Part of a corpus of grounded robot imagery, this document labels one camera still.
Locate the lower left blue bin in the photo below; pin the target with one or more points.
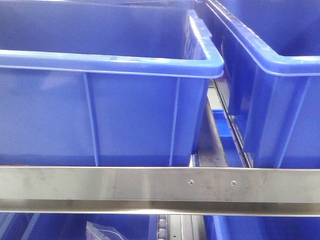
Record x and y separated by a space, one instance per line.
57 226

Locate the roller conveyor rail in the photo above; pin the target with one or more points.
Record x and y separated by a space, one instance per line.
181 227

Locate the blue plastic bin left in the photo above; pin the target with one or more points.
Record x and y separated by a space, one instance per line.
98 84

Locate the lower right blue bin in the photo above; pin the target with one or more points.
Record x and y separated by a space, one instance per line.
220 227

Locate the stainless steel shelf frame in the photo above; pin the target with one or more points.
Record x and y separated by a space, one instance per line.
160 190

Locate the clear plastic bag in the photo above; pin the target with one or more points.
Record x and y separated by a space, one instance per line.
100 232

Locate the blue plastic bin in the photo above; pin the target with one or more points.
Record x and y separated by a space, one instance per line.
98 84
271 83

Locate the blue plastic bin right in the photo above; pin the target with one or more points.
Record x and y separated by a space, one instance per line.
271 83

